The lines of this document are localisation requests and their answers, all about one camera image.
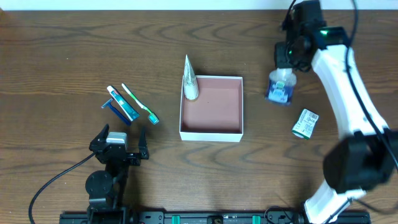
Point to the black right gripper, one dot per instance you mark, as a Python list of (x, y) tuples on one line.
[(282, 56)]

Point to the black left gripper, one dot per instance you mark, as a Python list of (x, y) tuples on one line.
[(118, 155)]

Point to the small toothpaste tube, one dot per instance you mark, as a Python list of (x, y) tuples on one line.
[(130, 112)]

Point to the clear blue sanitizer bottle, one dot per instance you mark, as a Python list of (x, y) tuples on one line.
[(281, 86)]

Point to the green white soap packet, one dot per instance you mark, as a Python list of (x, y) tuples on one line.
[(304, 126)]

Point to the white floral lotion tube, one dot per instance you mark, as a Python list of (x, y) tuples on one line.
[(190, 84)]

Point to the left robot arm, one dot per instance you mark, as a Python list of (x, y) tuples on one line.
[(106, 187)]

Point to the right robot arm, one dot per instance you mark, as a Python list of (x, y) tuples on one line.
[(366, 153)]

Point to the blue disposable razor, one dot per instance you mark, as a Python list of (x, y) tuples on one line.
[(109, 105)]

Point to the green white toothbrush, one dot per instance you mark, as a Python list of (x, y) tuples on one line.
[(152, 117)]

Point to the white cardboard box pink inside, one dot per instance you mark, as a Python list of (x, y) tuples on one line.
[(218, 112)]

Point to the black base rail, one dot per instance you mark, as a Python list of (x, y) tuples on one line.
[(277, 216)]

